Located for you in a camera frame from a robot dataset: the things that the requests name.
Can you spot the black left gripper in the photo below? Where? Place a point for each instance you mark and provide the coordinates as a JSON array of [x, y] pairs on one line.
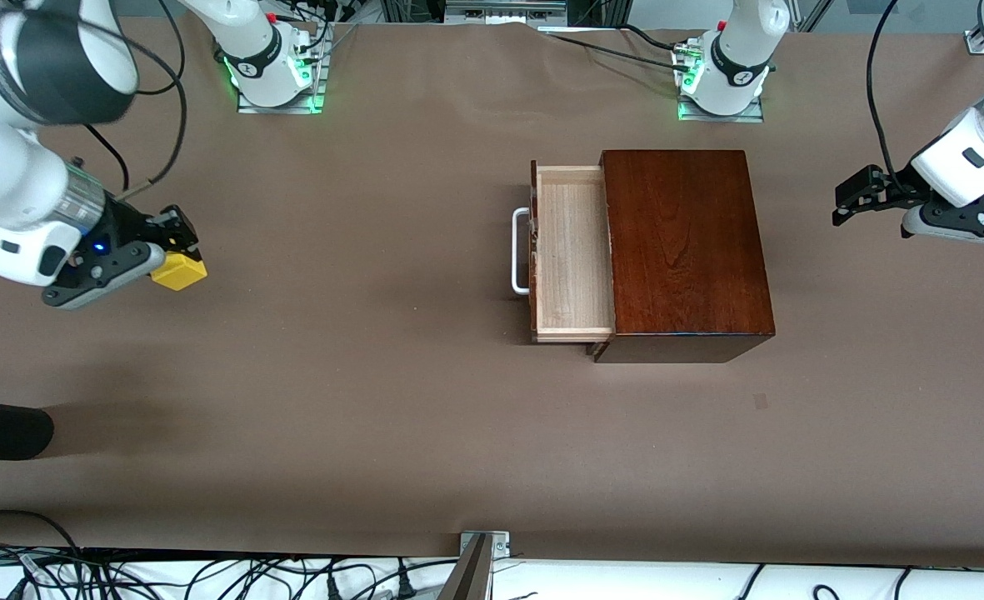
[[893, 188]]

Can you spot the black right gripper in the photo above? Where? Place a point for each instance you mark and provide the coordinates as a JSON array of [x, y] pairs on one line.
[[123, 223]]

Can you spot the yellow cube block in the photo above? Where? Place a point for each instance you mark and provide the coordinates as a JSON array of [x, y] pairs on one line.
[[179, 271]]

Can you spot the dark brown wooden cabinet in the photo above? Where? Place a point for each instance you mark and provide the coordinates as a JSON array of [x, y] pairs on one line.
[[683, 250]]

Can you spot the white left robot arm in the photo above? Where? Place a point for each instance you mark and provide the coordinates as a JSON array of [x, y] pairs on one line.
[[979, 158]]

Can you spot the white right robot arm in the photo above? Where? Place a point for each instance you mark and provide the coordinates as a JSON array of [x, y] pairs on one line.
[[8, 167]]

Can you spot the brown table cover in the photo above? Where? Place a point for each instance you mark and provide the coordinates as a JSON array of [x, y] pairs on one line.
[[375, 375]]

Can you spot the black padded cylinder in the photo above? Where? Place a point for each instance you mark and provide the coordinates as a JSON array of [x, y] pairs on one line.
[[0, 429]]

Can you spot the grey equipment box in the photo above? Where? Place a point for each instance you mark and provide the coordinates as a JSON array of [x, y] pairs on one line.
[[504, 8]]

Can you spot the aluminium frame profile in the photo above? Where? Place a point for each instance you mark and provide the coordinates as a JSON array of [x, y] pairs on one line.
[[973, 40]]

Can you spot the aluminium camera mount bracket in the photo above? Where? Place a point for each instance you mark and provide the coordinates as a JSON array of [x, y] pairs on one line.
[[479, 554]]

